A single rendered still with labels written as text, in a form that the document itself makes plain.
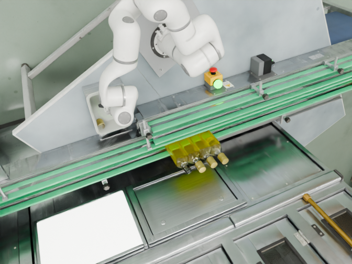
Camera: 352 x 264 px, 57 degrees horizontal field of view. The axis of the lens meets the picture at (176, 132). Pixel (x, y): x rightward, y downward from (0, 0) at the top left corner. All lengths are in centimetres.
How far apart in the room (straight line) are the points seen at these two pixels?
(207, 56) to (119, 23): 35
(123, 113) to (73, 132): 46
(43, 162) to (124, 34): 79
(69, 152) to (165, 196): 49
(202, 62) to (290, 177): 76
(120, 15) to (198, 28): 26
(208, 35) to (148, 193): 78
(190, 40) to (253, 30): 65
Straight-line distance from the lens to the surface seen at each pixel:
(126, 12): 111
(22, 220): 170
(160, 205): 149
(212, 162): 144
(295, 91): 184
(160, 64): 150
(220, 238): 141
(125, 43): 106
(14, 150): 211
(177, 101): 158
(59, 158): 158
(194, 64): 121
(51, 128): 158
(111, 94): 118
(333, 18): 260
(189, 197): 150
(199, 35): 115
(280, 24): 183
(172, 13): 103
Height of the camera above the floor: 206
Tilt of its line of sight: 47 degrees down
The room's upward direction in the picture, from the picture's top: 145 degrees clockwise
